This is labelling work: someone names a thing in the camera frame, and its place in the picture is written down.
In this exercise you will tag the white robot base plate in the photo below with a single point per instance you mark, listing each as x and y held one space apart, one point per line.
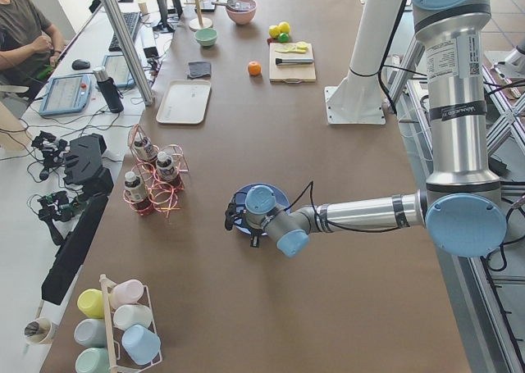
344 106

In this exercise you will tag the cream rabbit tray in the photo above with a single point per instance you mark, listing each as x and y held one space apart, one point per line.
184 102

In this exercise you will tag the steel ice scoop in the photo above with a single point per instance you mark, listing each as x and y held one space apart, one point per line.
234 5

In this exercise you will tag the black thermos bottle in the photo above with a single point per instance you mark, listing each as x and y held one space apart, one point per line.
108 89

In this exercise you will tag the orange mandarin fruit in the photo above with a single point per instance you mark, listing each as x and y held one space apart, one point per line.
254 68

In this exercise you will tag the whole lemon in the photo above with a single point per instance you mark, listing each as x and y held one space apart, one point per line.
274 31
284 27

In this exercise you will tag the pink ice bowl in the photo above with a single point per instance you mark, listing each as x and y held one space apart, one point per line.
243 17

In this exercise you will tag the steel muddler black tip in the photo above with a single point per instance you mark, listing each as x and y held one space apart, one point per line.
293 61

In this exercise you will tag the wooden cutting board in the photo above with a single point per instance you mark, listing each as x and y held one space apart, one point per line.
290 74

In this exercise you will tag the white cup rack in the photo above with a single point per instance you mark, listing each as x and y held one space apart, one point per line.
119 332

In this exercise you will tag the teach pendant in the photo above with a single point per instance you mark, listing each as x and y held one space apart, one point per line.
67 94
117 68

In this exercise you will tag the copper wire bottle rack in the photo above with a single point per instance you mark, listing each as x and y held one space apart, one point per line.
163 195

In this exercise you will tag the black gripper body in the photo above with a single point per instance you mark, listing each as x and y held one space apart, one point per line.
254 240

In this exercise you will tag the near teach pendant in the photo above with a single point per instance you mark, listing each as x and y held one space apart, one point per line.
67 94

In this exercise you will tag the green lime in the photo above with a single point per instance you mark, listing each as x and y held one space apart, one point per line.
283 38

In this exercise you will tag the aluminium frame post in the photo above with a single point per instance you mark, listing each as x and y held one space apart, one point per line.
128 48

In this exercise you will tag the green bowl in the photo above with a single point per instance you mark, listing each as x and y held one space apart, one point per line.
206 37

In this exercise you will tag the left tea bottle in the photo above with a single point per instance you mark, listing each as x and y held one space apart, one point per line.
137 194

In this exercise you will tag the lower whole lemon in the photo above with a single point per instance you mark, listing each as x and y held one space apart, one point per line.
284 27

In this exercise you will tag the seated person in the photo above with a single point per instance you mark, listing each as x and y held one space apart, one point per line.
30 43

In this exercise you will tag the black keyboard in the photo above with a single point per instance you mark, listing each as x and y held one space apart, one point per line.
132 22

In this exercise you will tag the grey folded cloth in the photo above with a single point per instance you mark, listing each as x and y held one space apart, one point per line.
199 69

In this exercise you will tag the front tea bottle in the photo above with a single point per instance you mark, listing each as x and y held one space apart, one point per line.
166 169

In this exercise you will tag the far teach pendant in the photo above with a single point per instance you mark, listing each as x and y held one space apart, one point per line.
117 68

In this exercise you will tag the right tea bottle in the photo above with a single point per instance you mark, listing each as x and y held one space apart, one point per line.
144 149

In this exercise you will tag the tea bottle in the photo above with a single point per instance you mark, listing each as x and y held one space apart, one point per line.
166 169
137 194
144 149

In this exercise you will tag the blue round plate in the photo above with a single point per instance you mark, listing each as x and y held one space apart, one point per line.
279 196

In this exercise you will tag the upper whole lemon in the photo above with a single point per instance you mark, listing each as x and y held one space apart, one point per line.
274 31

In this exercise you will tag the yellow plastic knife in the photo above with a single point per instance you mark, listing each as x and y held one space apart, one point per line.
296 51

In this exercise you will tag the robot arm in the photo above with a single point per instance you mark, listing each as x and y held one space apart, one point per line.
460 206

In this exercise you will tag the lower lemon slice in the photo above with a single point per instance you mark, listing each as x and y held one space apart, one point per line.
289 47

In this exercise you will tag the wooden cup stand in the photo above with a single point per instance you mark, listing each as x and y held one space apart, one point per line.
200 22

